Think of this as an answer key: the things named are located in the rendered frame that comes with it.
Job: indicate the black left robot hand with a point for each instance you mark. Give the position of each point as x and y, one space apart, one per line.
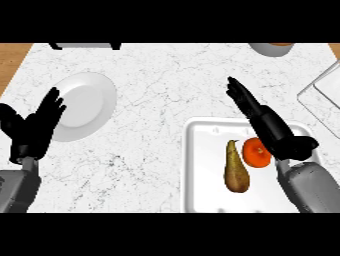
34 130

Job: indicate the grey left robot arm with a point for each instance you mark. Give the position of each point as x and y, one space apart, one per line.
9 190

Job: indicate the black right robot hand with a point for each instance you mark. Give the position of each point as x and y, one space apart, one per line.
270 128

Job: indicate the white round plate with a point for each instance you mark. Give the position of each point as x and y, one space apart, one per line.
84 106

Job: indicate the white rectangular tray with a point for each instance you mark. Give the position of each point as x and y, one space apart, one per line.
211 166

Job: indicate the grey round bowl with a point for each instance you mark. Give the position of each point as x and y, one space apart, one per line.
272 49

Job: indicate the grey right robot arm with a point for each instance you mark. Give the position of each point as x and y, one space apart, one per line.
315 186

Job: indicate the brown-green elongated squash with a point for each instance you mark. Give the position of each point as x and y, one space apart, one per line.
235 170

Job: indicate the orange round vegetable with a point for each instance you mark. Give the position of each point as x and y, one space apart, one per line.
254 153

